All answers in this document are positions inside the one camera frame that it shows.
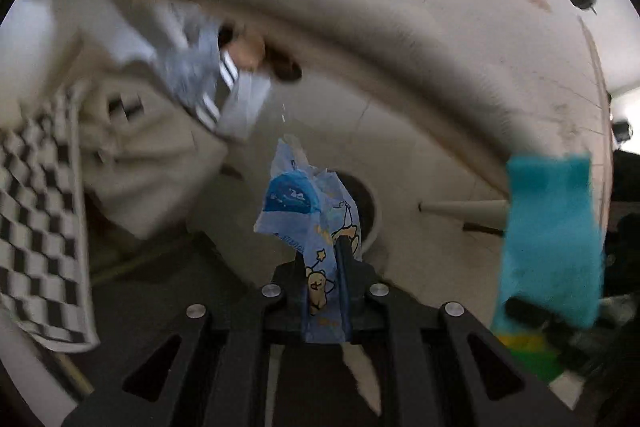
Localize blue cartoon snack wrapper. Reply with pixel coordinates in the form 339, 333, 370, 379
253, 134, 362, 344

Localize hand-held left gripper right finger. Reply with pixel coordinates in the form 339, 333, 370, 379
334, 239, 587, 427

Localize teal and green packet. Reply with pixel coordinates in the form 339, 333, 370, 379
491, 153, 607, 384

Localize black and white checkered cloth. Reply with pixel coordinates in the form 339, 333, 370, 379
0, 87, 101, 354

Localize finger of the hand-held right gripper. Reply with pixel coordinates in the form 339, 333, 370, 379
505, 297, 553, 325

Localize round grey trash bin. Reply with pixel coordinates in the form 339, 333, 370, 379
336, 172, 379, 255

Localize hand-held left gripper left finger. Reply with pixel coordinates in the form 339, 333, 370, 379
60, 252, 307, 427

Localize striped grey garment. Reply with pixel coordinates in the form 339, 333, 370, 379
152, 14, 273, 145

